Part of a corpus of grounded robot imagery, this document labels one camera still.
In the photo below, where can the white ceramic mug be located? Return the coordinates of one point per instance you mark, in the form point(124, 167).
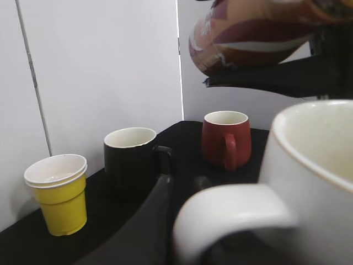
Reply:
point(302, 202)

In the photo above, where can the orange nescafe coffee bottle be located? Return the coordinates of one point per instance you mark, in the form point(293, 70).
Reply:
point(240, 34)

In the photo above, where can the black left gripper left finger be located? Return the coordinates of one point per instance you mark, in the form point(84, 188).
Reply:
point(143, 238)

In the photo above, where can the yellow paper cup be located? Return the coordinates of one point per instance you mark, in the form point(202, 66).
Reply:
point(58, 185)

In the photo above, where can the black ceramic mug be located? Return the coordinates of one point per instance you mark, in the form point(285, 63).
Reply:
point(133, 160)

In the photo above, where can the red ceramic mug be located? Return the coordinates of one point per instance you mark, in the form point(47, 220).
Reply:
point(226, 140)

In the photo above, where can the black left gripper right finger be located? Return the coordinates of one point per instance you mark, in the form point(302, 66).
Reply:
point(201, 182)

